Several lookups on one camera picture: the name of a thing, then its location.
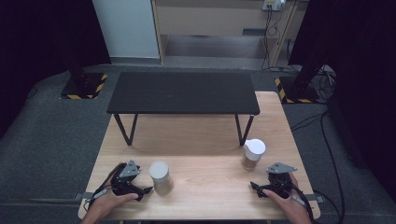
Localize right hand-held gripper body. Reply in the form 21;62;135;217
263;161;298;199

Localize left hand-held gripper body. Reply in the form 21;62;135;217
110;160;146;197

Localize glass jar round white lid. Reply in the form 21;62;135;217
148;161;175;197

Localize white cup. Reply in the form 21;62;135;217
241;138;267;172

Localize black desktop shelf riser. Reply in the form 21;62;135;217
106;71;261;147

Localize person's right hand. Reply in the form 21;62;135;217
263;173;312;220

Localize person's left hand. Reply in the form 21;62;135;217
89;191;139;220

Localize grey tape strip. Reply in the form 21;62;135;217
74;191;94;201
306;193;325;203

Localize black stand with striped base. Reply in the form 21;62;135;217
274;57;328;105
60;46;109;101

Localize black curtain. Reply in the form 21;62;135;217
289;0;396;195
0;0;112;139

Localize white panel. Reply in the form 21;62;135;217
92;0;161;60

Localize white power strip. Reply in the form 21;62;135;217
262;0;287;12

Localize left hand-held gripper cable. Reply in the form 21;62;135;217
83;161;125;213

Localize hand-held gripper cable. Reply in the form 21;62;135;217
83;161;125;213
290;182;316;224

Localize right hand-held gripper cable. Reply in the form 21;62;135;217
290;182;316;224

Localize long black floor cable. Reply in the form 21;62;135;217
290;110;347;224

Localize tangled cable bundle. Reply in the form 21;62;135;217
317;68;338;103

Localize hanging black cables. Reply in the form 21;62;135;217
261;8;301;73

